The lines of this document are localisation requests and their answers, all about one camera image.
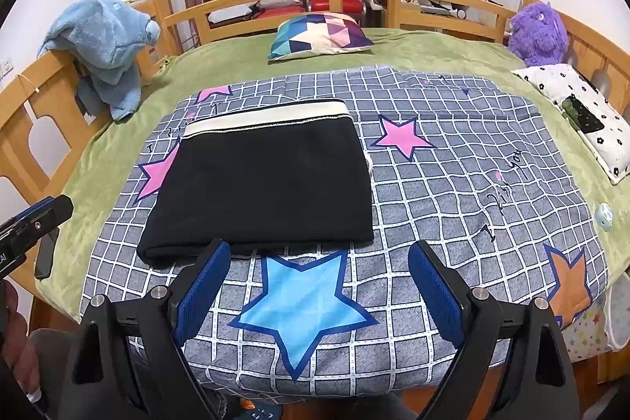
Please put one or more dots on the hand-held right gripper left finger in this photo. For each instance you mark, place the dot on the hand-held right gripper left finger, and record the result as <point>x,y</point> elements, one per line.
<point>202,297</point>

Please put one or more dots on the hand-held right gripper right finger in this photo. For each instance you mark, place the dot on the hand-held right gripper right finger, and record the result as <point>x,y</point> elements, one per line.
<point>438,297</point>

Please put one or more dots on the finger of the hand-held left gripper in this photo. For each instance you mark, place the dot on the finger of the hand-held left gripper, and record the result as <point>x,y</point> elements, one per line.
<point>44,213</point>

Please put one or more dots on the black pants with white stripe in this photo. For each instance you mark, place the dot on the black pants with white stripe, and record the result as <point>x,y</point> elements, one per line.
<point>266,184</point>

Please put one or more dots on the person's left hand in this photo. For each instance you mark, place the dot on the person's left hand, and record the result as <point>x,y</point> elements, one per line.
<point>17,341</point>

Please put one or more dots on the green blanket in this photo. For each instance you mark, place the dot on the green blanket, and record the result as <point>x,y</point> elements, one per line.
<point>98,164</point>

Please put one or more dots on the grey checked star quilt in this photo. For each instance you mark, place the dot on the grey checked star quilt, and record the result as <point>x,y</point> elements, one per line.
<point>467,203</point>

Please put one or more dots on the star print white sheet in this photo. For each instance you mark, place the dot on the star print white sheet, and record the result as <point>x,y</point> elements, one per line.
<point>585,331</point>

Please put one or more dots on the light blue plush towel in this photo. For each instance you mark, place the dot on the light blue plush towel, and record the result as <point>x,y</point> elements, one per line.
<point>103,46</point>

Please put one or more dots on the white flower print pillow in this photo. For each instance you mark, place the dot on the white flower print pillow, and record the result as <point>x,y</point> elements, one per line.
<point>556,85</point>

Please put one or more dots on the purple plush toy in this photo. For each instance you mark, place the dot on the purple plush toy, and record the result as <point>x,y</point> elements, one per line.
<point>536,34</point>

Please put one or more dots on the geometric pattern pillow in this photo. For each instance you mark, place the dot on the geometric pattern pillow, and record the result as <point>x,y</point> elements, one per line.
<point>320,34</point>

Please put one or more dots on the white wall outlet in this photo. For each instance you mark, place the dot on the white wall outlet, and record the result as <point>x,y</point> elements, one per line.
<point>5,66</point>

